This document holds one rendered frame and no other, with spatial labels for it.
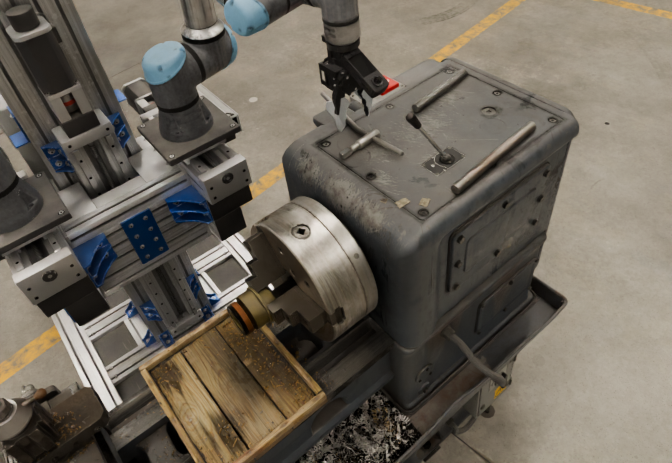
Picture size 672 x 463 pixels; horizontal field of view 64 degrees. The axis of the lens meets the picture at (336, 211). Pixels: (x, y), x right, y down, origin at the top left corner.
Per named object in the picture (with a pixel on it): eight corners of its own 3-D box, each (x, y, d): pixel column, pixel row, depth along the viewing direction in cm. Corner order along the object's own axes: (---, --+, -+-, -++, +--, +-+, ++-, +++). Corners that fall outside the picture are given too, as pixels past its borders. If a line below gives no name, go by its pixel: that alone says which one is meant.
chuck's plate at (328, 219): (297, 250, 146) (287, 170, 122) (376, 332, 130) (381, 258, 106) (287, 257, 145) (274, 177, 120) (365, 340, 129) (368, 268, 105)
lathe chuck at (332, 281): (287, 257, 145) (274, 177, 120) (365, 340, 129) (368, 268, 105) (259, 276, 141) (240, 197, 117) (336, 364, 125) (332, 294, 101)
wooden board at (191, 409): (245, 305, 144) (241, 296, 142) (328, 402, 123) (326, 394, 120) (143, 375, 133) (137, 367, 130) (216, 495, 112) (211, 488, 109)
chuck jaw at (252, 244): (290, 264, 124) (265, 219, 122) (298, 265, 119) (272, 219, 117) (250, 291, 120) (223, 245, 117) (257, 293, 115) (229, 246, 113)
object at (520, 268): (429, 302, 242) (435, 152, 181) (517, 374, 214) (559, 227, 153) (325, 386, 219) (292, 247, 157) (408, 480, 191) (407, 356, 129)
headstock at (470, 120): (435, 152, 181) (440, 46, 153) (560, 227, 153) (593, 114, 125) (293, 246, 157) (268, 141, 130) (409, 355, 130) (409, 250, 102)
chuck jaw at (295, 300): (306, 275, 119) (339, 303, 111) (311, 290, 122) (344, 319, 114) (265, 304, 114) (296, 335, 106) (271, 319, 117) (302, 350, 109)
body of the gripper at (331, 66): (346, 73, 125) (341, 24, 117) (370, 86, 120) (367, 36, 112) (320, 86, 122) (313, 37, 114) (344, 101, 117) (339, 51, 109)
